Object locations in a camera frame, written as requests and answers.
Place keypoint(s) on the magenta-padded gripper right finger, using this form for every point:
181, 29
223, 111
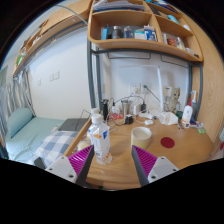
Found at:
156, 168

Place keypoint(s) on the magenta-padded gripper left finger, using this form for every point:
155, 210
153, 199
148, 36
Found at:
68, 168

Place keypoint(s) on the clear plastic water bottle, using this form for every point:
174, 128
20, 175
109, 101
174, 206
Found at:
101, 140

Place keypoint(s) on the blue checked blanket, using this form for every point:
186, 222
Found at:
55, 145

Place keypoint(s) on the pale round wrapped bun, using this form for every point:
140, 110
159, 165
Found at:
83, 146

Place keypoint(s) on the flat round red coaster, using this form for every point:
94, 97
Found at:
167, 142

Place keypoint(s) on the black phone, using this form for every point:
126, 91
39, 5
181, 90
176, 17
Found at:
40, 162

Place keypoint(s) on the white ceramic mug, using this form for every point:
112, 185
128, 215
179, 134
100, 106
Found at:
141, 136

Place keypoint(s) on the grey laptop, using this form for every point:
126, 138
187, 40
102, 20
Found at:
71, 124

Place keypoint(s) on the small white earbud case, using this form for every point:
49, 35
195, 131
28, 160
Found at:
149, 122

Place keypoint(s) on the small white thermometer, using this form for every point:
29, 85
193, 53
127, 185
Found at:
185, 125

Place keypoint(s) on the white power strip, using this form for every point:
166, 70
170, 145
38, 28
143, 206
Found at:
145, 115

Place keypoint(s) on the black charger block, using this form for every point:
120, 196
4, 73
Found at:
129, 119

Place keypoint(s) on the small green plastic item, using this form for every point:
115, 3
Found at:
201, 130

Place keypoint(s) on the white squeeze tube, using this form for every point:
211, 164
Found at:
196, 124

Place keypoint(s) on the white power adapter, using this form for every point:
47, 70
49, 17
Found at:
137, 109

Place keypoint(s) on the red packet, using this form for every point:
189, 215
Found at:
115, 116

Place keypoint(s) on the steel tumbler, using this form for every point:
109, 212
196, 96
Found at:
125, 108

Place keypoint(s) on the black electric shaver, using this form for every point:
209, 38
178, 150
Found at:
105, 108

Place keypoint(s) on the small tree figurine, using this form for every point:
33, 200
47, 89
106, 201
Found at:
175, 100

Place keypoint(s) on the clear spray bottle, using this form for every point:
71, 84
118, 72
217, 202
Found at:
193, 100

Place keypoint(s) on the white desk lamp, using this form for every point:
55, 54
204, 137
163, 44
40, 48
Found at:
160, 90

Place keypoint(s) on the striped curtain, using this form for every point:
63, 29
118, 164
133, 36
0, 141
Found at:
15, 93

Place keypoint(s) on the wooden shelf unit with items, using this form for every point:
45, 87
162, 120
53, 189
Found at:
133, 43

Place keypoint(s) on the white wall-mounted device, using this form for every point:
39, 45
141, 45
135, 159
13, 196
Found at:
167, 91

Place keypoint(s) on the white wall outlets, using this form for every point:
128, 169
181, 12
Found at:
135, 88

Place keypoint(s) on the white wall light switches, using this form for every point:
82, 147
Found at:
54, 76

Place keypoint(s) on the grey metal bed frame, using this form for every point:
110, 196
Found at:
90, 76

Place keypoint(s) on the wooden bunk bed rail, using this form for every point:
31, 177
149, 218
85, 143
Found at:
56, 20

